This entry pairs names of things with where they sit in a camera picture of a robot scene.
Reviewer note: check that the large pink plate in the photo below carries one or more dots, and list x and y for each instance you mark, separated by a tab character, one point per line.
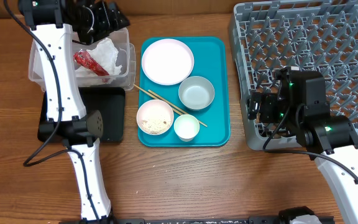
167	62

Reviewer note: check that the clear plastic bin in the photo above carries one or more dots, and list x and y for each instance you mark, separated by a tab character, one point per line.
124	78

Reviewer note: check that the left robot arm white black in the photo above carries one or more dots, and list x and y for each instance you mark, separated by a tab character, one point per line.
51	25

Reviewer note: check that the black tray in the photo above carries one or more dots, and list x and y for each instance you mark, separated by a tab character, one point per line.
110	102

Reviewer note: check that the white cup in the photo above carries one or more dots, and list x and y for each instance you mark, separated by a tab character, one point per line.
186	127

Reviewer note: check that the red snack wrapper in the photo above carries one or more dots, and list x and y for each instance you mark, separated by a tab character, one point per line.
94	66

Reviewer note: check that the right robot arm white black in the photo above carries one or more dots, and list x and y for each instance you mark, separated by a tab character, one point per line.
300	105

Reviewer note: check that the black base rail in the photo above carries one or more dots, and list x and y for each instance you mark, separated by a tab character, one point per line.
290	215

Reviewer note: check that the wooden chopstick upper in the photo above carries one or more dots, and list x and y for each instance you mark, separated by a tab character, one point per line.
174	106

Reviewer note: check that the grey dishwasher rack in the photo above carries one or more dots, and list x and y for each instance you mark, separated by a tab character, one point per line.
317	35

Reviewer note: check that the teal plastic tray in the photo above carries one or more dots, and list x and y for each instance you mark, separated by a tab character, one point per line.
210	63

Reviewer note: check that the white tissue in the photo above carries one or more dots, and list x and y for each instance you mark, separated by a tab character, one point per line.
107	47

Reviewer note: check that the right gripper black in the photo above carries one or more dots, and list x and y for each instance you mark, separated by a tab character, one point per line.
260	107

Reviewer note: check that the grey-green bowl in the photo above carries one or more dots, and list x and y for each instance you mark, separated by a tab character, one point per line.
196	93

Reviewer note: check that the wooden chopstick lower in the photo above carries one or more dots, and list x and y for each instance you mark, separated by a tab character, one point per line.
154	97

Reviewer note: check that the wooden chopstick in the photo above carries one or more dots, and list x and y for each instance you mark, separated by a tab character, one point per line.
174	106
154	97

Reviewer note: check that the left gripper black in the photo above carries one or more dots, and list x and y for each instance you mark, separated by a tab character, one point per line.
114	21

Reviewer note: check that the pink bowl with rice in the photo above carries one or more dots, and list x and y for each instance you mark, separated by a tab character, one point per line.
155	117

